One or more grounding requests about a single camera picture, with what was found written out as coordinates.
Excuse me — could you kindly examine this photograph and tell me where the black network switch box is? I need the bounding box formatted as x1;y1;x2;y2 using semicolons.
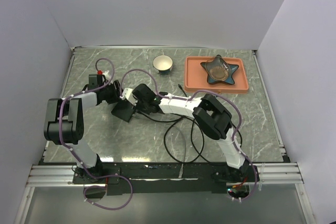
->
111;100;135;122

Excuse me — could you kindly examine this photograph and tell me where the grey ethernet cable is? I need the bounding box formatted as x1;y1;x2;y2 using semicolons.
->
173;125;187;179

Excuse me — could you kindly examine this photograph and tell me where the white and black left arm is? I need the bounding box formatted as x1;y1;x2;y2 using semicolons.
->
44;73;122;183

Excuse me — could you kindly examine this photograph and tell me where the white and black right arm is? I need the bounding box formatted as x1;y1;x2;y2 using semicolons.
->
128;83;258;182

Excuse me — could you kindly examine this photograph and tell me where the small white teal bowl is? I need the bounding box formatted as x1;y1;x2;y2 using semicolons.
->
153;55;173;74

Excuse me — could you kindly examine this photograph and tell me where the dark blue star dish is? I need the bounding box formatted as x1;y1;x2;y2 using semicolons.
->
200;60;239;85

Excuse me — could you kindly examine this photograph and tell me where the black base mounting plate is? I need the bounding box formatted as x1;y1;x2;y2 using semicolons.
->
72;162;260;196

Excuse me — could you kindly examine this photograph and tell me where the clear glass bowl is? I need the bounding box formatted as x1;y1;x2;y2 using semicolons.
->
205;55;231;81

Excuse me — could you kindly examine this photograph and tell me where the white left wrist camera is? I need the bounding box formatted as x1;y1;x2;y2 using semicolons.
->
97;70;111;79

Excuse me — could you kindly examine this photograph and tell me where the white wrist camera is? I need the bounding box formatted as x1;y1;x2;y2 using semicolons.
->
97;70;111;79
120;88;138;105

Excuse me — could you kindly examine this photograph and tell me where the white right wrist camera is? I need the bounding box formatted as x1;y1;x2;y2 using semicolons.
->
120;88;138;105

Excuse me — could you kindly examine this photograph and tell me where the aluminium frame rail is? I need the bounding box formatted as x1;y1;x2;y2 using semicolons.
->
26;163;303;187

